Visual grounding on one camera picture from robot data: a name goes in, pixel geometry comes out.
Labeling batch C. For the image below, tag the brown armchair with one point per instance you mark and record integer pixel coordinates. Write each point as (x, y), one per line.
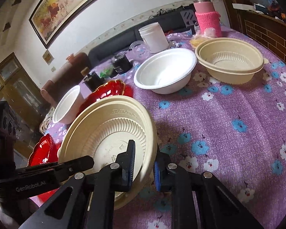
(68, 76)

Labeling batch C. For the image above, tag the wooden sideboard cabinet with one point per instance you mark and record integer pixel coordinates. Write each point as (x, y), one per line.
(262, 20)

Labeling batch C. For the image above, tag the black jar with label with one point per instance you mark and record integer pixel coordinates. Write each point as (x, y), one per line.
(121, 64)

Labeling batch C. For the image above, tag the large red scalloped plate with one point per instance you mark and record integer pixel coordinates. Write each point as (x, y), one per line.
(45, 151)

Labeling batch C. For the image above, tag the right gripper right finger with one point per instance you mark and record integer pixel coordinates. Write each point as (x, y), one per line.
(199, 200)

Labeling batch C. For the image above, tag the white plastic jar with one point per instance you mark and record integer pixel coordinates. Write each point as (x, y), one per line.
(153, 35)

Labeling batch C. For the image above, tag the wooden glass door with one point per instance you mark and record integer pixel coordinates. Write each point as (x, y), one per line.
(26, 102)

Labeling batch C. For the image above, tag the purple floral tablecloth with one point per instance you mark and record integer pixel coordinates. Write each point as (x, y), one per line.
(237, 132)

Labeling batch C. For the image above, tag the patterned bed cushion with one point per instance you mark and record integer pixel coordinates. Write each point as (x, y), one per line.
(47, 120)

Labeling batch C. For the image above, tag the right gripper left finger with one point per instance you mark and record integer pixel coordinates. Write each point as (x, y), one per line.
(87, 201)

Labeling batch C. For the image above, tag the green candy wrapper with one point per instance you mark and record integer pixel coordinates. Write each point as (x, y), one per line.
(106, 73)

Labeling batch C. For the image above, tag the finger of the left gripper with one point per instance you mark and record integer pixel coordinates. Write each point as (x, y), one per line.
(62, 166)

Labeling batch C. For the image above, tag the black pot with cork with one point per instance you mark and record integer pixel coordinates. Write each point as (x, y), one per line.
(91, 79)

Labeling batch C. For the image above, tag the cream plastic bowl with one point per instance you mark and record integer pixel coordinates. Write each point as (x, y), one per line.
(103, 130)
(230, 60)

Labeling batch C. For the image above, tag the black leather sofa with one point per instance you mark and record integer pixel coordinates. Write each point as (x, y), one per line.
(170, 22)

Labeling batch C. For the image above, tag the bagged pastry snack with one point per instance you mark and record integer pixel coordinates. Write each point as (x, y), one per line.
(201, 36)

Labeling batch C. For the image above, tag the clear plastic lid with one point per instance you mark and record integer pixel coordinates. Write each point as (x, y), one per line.
(139, 50)

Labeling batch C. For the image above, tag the pink knit-sleeved thermos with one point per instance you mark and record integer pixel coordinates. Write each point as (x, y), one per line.
(207, 18)

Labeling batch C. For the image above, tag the grey phone stand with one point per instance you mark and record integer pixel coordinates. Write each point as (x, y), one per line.
(189, 17)

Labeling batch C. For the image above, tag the framed horse painting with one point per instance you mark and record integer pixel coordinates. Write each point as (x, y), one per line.
(50, 17)

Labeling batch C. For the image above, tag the white foam bowl large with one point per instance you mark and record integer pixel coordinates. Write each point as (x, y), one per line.
(166, 72)

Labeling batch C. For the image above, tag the small red scalloped plate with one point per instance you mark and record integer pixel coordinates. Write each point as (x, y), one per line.
(111, 88)

